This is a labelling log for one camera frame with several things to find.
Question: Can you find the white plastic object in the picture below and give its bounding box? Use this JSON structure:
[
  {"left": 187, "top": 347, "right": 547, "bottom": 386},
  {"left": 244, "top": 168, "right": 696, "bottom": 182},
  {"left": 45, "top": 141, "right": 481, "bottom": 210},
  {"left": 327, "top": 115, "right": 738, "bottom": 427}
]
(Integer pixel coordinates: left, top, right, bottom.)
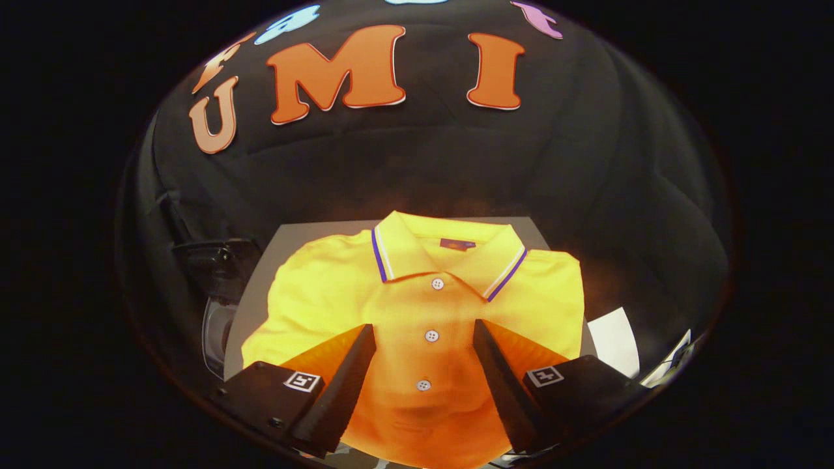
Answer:
[{"left": 642, "top": 329, "right": 693, "bottom": 389}]

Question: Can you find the black backdrop cloth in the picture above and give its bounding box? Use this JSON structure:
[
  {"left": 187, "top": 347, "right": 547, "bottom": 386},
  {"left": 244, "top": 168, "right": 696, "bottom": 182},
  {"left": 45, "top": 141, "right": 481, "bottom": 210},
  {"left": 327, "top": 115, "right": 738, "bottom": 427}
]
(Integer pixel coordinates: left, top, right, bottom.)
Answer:
[{"left": 116, "top": 0, "right": 734, "bottom": 405}]

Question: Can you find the yellow polo shirt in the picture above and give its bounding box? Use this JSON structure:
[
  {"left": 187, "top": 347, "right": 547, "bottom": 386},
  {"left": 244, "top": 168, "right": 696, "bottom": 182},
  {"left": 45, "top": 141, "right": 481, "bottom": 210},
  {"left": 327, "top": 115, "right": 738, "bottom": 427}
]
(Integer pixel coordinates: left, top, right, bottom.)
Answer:
[{"left": 241, "top": 210, "right": 585, "bottom": 469}]

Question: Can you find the dark transparent washing machine lid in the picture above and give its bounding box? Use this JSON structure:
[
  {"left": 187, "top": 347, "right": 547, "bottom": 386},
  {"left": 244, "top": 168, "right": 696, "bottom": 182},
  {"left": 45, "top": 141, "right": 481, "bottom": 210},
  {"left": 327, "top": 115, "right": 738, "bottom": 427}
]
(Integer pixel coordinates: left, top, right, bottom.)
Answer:
[{"left": 171, "top": 238, "right": 263, "bottom": 304}]

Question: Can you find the grey washing machine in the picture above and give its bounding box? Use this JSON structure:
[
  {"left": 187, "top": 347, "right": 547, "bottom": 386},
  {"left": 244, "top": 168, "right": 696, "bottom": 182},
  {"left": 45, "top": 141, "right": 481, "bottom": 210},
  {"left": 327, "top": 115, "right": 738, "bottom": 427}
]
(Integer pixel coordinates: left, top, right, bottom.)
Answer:
[{"left": 201, "top": 296, "right": 243, "bottom": 380}]

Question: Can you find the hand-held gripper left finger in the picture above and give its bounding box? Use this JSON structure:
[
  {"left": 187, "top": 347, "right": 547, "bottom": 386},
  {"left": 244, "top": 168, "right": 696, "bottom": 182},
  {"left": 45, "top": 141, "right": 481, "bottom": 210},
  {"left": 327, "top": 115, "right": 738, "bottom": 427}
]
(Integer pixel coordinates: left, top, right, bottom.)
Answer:
[{"left": 210, "top": 324, "right": 379, "bottom": 460}]

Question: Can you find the white paper sheet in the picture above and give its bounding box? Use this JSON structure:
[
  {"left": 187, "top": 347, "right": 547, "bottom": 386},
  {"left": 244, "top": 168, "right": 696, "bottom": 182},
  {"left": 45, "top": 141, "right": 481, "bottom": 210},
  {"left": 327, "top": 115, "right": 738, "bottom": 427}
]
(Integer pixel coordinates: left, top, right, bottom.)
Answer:
[{"left": 586, "top": 306, "right": 642, "bottom": 380}]

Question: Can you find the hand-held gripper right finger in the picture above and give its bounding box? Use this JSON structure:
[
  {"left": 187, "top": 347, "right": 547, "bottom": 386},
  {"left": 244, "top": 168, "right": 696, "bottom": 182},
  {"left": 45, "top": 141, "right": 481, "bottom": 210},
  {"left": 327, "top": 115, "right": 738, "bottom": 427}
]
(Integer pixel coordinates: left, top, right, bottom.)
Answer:
[{"left": 472, "top": 319, "right": 649, "bottom": 455}]

